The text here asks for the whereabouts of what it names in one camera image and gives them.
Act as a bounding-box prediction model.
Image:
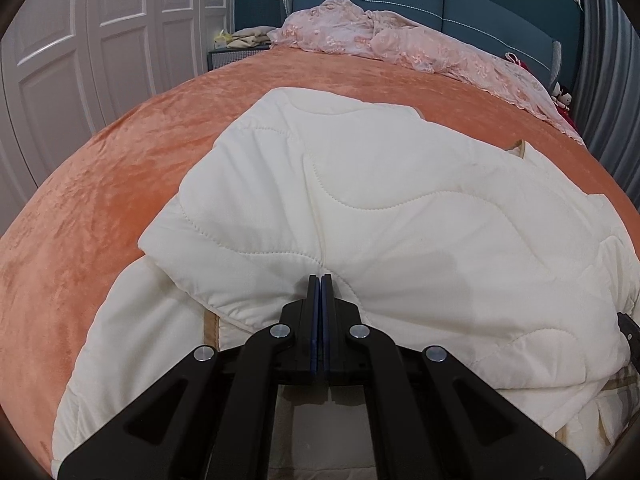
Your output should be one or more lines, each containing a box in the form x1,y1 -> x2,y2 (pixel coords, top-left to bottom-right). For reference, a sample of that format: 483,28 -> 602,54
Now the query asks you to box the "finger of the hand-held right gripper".
617,312 -> 640,357

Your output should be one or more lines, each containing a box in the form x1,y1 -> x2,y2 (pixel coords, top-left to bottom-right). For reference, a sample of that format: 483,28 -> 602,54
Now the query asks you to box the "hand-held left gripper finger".
57,274 -> 321,480
320,274 -> 587,480

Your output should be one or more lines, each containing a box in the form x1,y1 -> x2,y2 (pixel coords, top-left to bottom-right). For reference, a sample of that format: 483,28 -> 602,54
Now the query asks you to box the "white quilted comforter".
52,87 -> 640,480

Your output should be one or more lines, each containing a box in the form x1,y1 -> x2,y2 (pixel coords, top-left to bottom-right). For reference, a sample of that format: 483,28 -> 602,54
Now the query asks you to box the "grey curtain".
570,0 -> 640,222

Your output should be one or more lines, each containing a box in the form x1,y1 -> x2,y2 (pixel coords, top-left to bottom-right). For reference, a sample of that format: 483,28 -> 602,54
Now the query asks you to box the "orange plush bed blanket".
0,45 -> 626,461

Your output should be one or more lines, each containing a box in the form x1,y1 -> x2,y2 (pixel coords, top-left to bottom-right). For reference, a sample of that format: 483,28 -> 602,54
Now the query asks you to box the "grey nightstand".
207,42 -> 274,75

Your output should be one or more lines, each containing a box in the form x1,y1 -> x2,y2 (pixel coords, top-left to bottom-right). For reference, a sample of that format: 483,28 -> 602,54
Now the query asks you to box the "pink floral quilt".
267,0 -> 584,145

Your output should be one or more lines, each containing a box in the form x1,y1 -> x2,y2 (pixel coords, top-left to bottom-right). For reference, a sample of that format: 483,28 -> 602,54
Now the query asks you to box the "beige folded cloth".
227,25 -> 282,51

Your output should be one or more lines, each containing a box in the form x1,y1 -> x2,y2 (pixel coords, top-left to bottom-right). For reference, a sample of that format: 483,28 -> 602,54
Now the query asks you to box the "white panelled wardrobe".
0,0 -> 232,192

